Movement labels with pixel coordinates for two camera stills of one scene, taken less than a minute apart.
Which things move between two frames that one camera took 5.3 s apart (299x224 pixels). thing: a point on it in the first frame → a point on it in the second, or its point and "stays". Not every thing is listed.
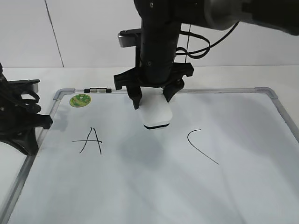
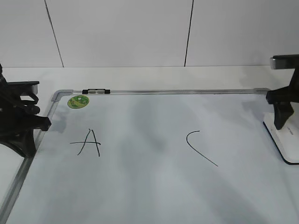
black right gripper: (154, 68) → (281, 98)
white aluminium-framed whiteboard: (229, 156) stays
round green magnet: (80, 100) stays
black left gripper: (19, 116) stays
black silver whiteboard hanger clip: (97, 90) stays
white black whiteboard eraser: (154, 108) → (286, 139)
